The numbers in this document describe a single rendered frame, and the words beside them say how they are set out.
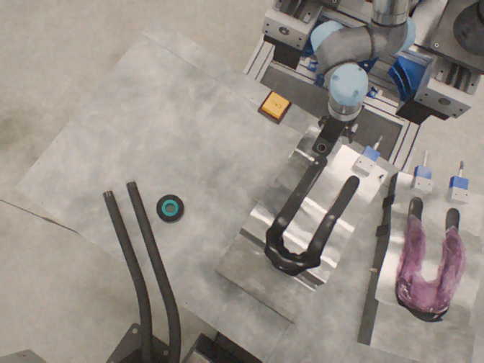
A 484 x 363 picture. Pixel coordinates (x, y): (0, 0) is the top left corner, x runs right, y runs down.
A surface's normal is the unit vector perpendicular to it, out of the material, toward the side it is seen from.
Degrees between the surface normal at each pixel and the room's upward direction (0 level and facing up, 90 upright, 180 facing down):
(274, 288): 0
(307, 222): 28
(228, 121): 0
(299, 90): 0
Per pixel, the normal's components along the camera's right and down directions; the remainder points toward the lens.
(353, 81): -0.16, -0.22
